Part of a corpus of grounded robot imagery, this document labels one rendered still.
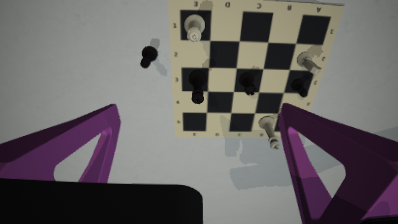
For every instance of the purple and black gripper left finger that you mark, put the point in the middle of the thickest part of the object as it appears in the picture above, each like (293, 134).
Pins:
(35, 156)

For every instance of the black and cream chessboard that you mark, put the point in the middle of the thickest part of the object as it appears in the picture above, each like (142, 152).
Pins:
(261, 37)

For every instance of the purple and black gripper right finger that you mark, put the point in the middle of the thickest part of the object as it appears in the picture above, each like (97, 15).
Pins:
(370, 187)

